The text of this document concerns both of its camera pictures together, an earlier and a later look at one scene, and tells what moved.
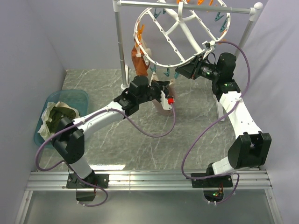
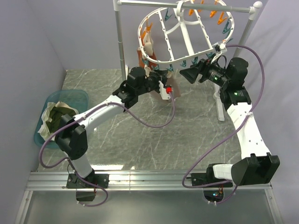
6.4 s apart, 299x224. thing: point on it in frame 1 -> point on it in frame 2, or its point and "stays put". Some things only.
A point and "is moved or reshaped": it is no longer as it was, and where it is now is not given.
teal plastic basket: (77, 99) stays put
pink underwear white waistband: (157, 105) -> (172, 81)
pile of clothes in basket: (51, 117) stays put
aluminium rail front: (57, 181) stays put
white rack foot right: (219, 108) stays put
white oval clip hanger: (172, 32) is moved or reshaped
